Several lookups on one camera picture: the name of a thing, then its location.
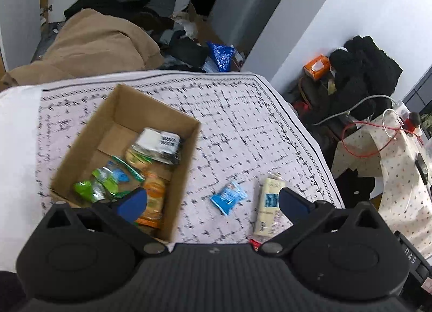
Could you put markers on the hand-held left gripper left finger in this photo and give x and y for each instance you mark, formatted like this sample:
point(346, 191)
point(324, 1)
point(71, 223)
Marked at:
point(133, 202)

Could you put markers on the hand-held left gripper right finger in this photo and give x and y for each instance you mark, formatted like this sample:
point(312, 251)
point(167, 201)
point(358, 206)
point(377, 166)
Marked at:
point(293, 202)

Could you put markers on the orange biscuit packet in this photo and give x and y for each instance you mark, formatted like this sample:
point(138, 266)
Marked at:
point(153, 194)

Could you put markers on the long cream wafer packet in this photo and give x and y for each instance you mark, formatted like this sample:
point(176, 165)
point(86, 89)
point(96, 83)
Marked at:
point(266, 210)

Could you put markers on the dark green snack packet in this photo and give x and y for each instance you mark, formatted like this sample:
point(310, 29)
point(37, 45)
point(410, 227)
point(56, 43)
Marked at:
point(133, 171)

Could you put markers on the bright green snack packet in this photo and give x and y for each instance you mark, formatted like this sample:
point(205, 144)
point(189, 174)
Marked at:
point(84, 189)

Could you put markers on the red snack bar packet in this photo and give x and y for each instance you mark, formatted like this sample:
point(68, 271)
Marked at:
point(253, 241)

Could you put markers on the cardboard box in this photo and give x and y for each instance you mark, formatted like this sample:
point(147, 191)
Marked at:
point(184, 177)

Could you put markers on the black white snack packet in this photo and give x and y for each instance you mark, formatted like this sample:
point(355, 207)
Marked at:
point(158, 141)

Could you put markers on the blue snack packet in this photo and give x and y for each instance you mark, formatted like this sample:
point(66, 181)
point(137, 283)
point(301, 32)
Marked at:
point(227, 197)

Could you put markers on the floral tablecloth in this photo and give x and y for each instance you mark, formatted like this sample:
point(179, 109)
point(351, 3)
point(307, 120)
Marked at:
point(401, 180)

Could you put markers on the black phone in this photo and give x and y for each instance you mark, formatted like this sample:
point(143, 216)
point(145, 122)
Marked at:
point(422, 167)

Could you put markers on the grid-print white tablecloth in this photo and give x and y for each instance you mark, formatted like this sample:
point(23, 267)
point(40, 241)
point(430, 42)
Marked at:
point(236, 123)

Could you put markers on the plain white sheet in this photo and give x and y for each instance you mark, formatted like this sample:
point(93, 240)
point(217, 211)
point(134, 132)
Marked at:
point(17, 163)

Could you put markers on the orange tissue box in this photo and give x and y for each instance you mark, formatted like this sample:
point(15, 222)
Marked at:
point(315, 65)

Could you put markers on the red black figurine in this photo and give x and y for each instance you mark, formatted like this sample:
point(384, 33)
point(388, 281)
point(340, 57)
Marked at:
point(414, 118)

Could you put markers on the black fluffy coat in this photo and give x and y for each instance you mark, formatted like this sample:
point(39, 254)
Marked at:
point(364, 69)

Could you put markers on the black garment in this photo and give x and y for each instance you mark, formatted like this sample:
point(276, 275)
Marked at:
point(189, 52)

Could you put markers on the tan blanket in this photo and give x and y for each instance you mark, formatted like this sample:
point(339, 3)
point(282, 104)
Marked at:
point(94, 45)

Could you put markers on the dark glass panel door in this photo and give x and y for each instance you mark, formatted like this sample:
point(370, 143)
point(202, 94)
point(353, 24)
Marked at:
point(422, 96)

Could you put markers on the blue foil bag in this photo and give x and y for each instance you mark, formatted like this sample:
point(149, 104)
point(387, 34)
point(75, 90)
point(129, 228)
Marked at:
point(221, 55)

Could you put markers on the white plastic bag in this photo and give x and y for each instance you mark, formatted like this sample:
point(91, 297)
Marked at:
point(189, 25)

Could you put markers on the flattened cardboard sheet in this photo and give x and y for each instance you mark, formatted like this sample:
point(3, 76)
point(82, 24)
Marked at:
point(206, 28)

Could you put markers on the white refrigerator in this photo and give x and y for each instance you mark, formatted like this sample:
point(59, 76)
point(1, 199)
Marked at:
point(243, 11)

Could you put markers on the black clothes pile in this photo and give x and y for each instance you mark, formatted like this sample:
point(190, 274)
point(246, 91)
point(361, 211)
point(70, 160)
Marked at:
point(101, 3)

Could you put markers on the white wardrobe door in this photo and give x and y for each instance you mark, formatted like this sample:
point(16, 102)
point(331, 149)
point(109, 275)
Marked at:
point(20, 11)

